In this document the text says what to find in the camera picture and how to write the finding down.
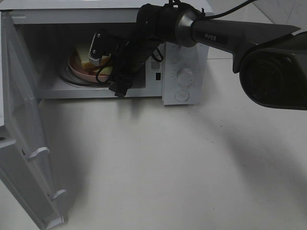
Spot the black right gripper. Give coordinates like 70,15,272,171
103,34,158,98

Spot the toast bread sandwich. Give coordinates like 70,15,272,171
75,43,110,74

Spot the pink round plate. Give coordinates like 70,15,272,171
68,51,113,83

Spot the round white door button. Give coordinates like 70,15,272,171
175,90,189,102

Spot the white round knob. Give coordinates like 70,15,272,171
177,68,194,86

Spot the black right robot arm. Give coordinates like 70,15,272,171
109,0,307,110

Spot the white warning label sticker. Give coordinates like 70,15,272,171
150,54,162,70

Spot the glass microwave turntable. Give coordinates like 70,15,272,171
57,64,103,87

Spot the white microwave oven body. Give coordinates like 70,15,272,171
0,0,209,105

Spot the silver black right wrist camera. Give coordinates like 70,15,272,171
89,32,109,66

